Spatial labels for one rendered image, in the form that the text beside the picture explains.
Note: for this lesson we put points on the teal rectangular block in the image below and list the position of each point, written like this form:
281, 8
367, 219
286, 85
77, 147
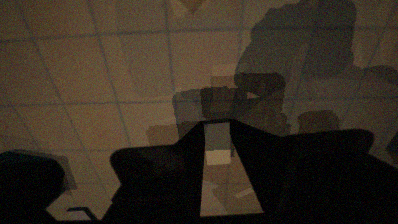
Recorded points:
9, 157

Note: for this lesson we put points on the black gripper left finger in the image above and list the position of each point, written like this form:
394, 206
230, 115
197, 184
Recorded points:
183, 160

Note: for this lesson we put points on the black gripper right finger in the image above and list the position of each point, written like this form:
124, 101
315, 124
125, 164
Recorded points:
270, 161

